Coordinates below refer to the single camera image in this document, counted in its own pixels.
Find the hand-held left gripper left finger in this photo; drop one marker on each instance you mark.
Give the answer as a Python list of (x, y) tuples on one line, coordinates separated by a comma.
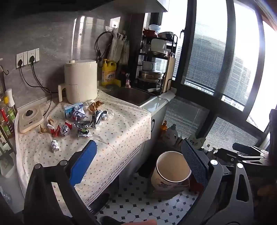
[(83, 160)]

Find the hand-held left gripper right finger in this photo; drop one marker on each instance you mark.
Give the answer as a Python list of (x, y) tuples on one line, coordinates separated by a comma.
[(194, 160)]

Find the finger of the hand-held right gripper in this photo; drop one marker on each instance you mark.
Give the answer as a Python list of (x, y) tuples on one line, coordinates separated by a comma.
[(244, 148), (227, 155)]

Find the white round waste bin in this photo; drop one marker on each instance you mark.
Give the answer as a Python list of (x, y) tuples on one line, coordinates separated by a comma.
[(173, 164)]

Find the green black snack packet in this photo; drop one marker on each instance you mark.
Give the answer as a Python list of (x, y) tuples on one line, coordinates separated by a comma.
[(84, 132)]

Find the small white paper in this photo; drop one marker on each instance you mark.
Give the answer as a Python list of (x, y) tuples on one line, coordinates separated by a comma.
[(55, 145)]

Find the foil ball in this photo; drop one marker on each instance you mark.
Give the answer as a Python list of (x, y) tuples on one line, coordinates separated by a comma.
[(65, 131)]

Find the red snack wrapper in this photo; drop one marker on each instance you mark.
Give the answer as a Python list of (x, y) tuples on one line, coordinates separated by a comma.
[(55, 131), (68, 125), (74, 118)]

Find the printed paper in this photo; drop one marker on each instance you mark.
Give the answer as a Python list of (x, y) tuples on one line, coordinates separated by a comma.
[(79, 113)]

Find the brown paper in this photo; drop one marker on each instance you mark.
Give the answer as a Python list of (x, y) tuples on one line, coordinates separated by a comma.
[(45, 126), (96, 106)]

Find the clear plastic wrap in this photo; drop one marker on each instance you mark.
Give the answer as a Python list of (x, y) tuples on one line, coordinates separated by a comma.
[(108, 114)]

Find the blue medicine box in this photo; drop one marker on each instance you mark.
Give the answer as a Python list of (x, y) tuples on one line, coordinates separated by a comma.
[(69, 109)]

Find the white tissue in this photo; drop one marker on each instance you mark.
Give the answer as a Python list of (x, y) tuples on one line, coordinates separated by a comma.
[(88, 103)]

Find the grey window blind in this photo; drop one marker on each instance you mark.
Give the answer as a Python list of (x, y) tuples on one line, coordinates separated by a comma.
[(186, 114), (229, 134), (238, 75), (205, 54)]

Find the white laundry detergent bottle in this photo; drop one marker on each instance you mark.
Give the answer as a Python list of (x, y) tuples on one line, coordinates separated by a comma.
[(172, 133)]

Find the orange bottle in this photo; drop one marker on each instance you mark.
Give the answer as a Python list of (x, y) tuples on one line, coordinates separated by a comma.
[(164, 129)]

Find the floral tablecloth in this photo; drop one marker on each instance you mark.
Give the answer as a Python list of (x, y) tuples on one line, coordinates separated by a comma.
[(121, 129)]

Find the grey kitchen cabinet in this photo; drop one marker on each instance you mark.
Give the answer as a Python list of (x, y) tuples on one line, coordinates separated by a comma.
[(155, 112)]

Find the cream induction cooker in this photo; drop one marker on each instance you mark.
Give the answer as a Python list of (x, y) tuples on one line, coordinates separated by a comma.
[(32, 123)]

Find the white dishcloth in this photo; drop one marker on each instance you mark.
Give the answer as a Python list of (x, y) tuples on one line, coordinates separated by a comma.
[(168, 95)]

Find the cream air fryer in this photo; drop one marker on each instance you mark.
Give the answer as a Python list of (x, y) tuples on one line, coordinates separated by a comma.
[(81, 82)]

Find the steel sink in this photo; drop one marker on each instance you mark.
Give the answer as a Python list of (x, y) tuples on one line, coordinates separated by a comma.
[(129, 95)]

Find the yellow sponge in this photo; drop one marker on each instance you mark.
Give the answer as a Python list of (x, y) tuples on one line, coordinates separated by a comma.
[(117, 82)]

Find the row of condiment bottles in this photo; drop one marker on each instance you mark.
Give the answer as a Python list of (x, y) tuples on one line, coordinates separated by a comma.
[(9, 112)]

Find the yellow detergent bottle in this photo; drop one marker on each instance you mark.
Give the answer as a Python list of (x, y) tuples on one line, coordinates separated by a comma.
[(108, 74)]

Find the small pink bottle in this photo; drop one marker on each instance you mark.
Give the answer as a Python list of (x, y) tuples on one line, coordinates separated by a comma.
[(128, 82)]

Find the wooden cutting board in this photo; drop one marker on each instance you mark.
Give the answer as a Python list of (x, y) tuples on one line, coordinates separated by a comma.
[(169, 73)]

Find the steel pot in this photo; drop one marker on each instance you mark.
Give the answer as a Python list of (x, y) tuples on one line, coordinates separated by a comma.
[(150, 74)]

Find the white enamel mug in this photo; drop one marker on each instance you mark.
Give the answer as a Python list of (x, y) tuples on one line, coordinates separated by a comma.
[(148, 66)]

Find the black dish rack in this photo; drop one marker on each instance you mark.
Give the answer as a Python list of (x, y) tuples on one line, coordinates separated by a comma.
[(158, 56)]

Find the hanging plastic bag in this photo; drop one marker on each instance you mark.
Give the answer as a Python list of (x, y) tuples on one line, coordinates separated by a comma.
[(125, 53), (115, 47)]

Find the white pot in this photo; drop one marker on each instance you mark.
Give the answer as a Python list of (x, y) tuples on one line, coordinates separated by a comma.
[(158, 45)]

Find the red bag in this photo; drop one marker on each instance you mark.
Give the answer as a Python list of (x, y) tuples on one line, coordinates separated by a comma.
[(149, 32)]

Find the pale bowl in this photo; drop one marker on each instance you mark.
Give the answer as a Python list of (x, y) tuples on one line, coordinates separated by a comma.
[(154, 28)]

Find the black range hood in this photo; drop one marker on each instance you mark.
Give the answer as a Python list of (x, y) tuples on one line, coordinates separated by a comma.
[(43, 6)]

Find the black window frame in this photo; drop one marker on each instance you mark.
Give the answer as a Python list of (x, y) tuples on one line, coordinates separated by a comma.
[(180, 65)]

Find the white wall socket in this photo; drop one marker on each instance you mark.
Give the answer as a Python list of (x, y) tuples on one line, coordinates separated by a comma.
[(36, 54), (23, 57)]

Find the black wall hook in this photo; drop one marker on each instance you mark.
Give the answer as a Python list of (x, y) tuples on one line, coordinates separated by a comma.
[(4, 71)]

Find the small white wall outlet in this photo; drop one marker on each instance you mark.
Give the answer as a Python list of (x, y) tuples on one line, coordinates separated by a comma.
[(116, 24)]

